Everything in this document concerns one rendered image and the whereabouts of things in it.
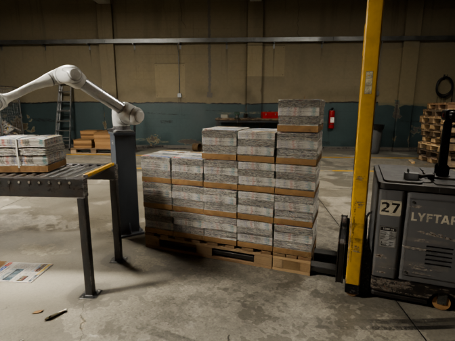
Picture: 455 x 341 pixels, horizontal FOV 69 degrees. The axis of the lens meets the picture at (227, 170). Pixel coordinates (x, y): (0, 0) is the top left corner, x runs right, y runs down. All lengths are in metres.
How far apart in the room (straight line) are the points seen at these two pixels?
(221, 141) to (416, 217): 1.39
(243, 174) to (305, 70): 7.15
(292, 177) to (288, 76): 7.09
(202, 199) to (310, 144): 0.96
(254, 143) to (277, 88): 6.93
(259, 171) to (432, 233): 1.16
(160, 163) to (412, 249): 1.92
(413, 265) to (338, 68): 7.70
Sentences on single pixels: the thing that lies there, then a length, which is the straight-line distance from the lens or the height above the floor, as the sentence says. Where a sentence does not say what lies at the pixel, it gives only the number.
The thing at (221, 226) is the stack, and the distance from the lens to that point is 2.70.
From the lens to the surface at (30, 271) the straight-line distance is 3.03.
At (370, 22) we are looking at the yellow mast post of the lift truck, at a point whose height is 1.71.
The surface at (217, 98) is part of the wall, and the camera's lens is 9.33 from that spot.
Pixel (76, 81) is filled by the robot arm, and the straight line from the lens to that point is 2.79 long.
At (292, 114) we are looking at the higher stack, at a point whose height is 1.19.
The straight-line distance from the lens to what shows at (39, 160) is 2.54.
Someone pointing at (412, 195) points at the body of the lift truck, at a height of 0.72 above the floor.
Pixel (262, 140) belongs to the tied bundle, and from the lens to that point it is 2.44.
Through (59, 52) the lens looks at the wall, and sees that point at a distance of 10.72.
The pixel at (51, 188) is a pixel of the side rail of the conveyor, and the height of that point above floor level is 0.74.
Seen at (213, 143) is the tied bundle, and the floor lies 0.96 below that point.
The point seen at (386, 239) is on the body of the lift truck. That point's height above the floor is 0.42.
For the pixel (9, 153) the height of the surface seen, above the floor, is 0.94.
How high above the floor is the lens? 1.25
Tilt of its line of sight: 11 degrees down
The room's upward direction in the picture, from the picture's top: straight up
